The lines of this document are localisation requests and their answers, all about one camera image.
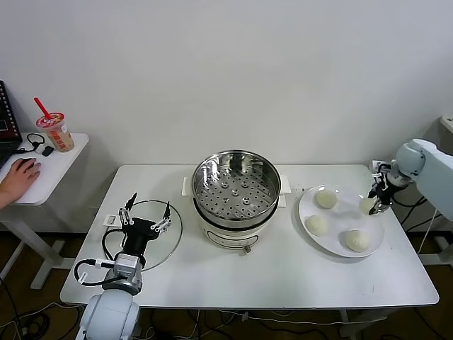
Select white hanging cable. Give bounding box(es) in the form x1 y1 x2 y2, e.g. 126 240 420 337
416 208 443 255

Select glass lid white handle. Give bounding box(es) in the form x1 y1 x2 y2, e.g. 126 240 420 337
102 199 184 272

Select black power cable with plug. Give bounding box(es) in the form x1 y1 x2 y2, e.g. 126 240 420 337
391 193 436 233

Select black laptop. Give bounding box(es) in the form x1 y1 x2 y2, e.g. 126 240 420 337
0 80 23 167

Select red drinking straw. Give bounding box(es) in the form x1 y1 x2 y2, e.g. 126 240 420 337
33 97 52 120

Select stainless steel steamer basket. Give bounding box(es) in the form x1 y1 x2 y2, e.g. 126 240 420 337
192 150 282 227

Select white side table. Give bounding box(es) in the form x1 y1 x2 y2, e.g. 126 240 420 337
0 132 89 291

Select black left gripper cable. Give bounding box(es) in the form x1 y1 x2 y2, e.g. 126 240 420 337
73 228 125 286

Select white round plate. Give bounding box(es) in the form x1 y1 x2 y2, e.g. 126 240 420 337
297 183 385 259

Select person's bare hand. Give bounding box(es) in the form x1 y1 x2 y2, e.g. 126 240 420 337
0 158 42 205

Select bubble tea plastic cup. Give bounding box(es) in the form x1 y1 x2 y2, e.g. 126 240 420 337
35 112 75 153

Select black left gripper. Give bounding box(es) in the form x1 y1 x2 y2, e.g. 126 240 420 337
118 193 173 256

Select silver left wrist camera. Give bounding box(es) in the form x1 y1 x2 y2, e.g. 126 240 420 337
112 253 143 279

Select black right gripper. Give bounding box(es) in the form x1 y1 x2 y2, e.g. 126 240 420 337
367 178 394 216

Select black earphones with cable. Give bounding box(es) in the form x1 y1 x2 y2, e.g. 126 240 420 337
13 133 47 155

